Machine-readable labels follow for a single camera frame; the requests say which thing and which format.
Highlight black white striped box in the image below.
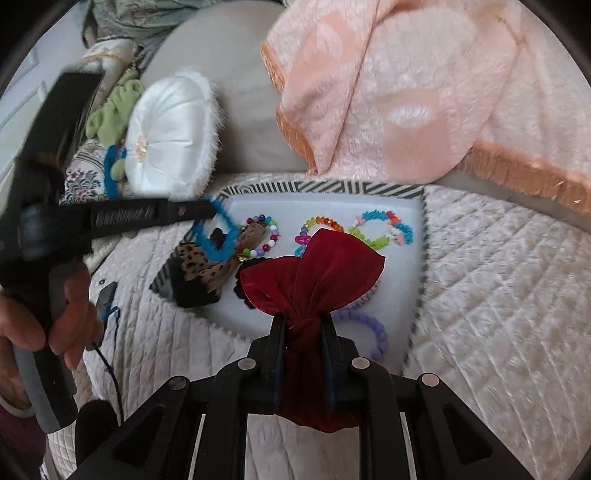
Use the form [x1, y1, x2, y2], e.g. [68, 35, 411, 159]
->
[150, 181, 428, 370]

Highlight beige quilted bed cover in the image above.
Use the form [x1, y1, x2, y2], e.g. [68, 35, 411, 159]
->
[41, 173, 591, 480]

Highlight red velvet bow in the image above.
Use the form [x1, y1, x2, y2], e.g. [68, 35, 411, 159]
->
[239, 227, 386, 433]

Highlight multicolour round bead bracelet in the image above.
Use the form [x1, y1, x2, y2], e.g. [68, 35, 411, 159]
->
[238, 215, 282, 259]

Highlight pale green embroidered cloth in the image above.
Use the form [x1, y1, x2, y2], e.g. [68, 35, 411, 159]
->
[85, 0, 282, 51]

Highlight white round satin cushion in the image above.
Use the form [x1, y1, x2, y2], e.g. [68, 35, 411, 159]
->
[124, 67, 225, 200]

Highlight pink beaded hair tie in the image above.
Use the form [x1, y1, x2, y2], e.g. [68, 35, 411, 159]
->
[348, 277, 386, 308]

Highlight blue cord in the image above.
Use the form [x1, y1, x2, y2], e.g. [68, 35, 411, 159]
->
[90, 302, 125, 414]

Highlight green plush toy blue limbs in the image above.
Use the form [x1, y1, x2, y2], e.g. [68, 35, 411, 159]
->
[87, 76, 146, 199]

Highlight mixed colour chip bead bracelet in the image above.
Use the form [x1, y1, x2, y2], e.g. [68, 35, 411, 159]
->
[349, 210, 415, 248]

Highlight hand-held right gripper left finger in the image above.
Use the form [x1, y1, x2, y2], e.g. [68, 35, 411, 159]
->
[76, 314, 287, 480]

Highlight large black scrunchie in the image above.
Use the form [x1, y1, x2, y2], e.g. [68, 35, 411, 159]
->
[166, 256, 222, 309]

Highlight turquoise chip bead bracelet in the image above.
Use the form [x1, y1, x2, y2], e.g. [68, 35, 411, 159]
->
[191, 196, 238, 265]

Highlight floral embroidered cushion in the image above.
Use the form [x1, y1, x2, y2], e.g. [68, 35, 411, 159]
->
[60, 39, 139, 204]

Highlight leopard print hair bow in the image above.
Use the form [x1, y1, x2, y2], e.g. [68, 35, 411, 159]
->
[178, 224, 264, 296]

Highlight person's left hand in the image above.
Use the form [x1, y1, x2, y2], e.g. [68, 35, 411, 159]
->
[0, 268, 105, 409]

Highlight person's left forearm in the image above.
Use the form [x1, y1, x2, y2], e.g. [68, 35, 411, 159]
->
[0, 394, 49, 480]

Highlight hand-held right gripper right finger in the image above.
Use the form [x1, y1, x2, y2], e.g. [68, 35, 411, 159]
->
[322, 314, 536, 480]

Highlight grey beige pillow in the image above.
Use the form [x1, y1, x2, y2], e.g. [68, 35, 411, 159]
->
[139, 0, 319, 176]

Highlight peach fringed blanket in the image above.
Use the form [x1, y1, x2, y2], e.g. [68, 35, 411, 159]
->
[260, 0, 591, 215]

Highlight small black scrunchie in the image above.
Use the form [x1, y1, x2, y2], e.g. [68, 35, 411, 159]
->
[235, 257, 259, 309]

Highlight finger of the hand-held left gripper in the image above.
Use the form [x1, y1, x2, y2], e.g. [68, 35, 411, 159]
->
[159, 199, 218, 225]

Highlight purple bead bracelet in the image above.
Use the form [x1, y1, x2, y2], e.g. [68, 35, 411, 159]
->
[332, 302, 390, 361]

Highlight rainbow clear bead bracelet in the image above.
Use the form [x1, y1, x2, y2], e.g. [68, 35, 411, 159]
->
[294, 215, 345, 259]

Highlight dark fuzzy object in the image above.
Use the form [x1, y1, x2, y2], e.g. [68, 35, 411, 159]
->
[75, 401, 122, 467]

